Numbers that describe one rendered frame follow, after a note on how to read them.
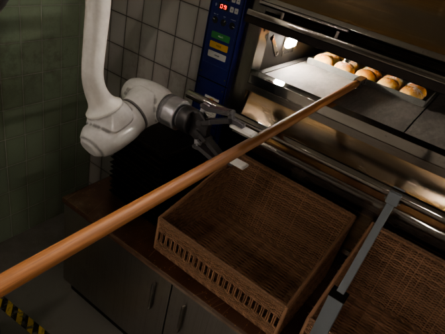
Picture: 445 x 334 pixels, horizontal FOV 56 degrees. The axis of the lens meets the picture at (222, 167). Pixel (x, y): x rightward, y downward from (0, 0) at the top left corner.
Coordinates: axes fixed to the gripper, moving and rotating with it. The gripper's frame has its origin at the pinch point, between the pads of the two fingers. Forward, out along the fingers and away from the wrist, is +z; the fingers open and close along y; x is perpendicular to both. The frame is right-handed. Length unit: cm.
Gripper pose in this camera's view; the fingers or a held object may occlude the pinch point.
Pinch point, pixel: (242, 147)
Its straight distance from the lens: 108.2
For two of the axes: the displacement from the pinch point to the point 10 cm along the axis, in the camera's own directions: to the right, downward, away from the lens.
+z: 8.0, 4.4, -4.0
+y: -2.1, 8.3, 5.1
